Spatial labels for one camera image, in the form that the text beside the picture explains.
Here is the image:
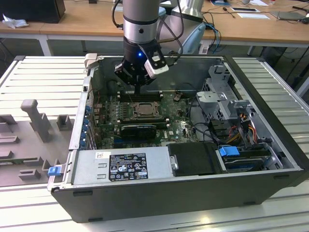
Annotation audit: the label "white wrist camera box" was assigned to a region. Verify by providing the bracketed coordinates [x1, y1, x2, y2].
[144, 55, 169, 79]

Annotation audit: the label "blue paper sheet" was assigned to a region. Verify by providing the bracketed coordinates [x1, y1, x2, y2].
[209, 0, 233, 7]

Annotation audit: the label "green motherboard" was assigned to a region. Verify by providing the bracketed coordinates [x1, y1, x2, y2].
[93, 93, 206, 149]

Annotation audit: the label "orange and yellow wires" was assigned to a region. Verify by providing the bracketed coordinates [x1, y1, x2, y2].
[226, 120, 258, 143]

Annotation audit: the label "white paper sheet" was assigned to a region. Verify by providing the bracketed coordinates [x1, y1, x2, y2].
[237, 12, 270, 20]

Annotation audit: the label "white flat phone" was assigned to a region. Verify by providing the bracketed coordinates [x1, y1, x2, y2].
[231, 7, 261, 13]

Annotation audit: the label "silver disk bay cage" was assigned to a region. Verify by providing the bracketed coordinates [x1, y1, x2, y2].
[195, 64, 256, 126]

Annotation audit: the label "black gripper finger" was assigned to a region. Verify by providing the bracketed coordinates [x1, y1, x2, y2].
[114, 63, 139, 96]
[138, 76, 155, 96]

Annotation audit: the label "black monitor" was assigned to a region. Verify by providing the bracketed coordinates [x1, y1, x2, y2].
[0, 0, 66, 24]

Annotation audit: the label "pale grey case handle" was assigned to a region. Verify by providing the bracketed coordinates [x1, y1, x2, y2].
[84, 53, 99, 73]

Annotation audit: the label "black graphics card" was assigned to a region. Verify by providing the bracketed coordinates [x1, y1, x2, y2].
[120, 124, 157, 139]

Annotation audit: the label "grey parts rack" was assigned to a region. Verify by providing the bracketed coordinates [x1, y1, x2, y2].
[0, 99, 76, 187]

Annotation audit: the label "black drive bay box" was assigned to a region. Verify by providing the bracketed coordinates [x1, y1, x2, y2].
[167, 142, 224, 176]

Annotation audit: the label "black open PC case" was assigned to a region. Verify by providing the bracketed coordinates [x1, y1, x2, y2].
[47, 54, 305, 224]

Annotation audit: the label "blue cable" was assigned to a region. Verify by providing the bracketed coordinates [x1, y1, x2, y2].
[205, 21, 222, 46]

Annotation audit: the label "metal socket cover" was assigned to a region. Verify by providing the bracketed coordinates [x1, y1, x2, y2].
[133, 102, 159, 116]

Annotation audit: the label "blue expansion slot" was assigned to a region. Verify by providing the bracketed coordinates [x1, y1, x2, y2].
[113, 137, 137, 144]

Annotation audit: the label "grey power supply unit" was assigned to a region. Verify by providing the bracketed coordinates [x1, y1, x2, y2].
[61, 149, 174, 186]

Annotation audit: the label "green RAM stick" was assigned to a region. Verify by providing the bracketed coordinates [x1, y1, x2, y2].
[121, 121, 171, 129]

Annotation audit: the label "hard disk drive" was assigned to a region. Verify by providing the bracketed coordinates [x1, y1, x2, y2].
[223, 154, 265, 171]

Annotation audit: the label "crumpled white paper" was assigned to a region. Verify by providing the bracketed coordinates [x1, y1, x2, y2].
[1, 13, 30, 29]

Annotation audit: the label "wooden desk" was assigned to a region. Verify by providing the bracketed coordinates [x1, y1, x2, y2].
[0, 0, 309, 49]

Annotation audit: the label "blue disk carrier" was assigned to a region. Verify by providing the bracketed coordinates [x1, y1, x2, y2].
[218, 145, 240, 159]

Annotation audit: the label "metal CPU socket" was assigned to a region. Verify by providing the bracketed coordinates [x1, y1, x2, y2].
[130, 101, 162, 119]

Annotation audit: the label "grey laptop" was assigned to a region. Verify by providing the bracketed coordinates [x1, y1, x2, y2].
[269, 11, 305, 22]

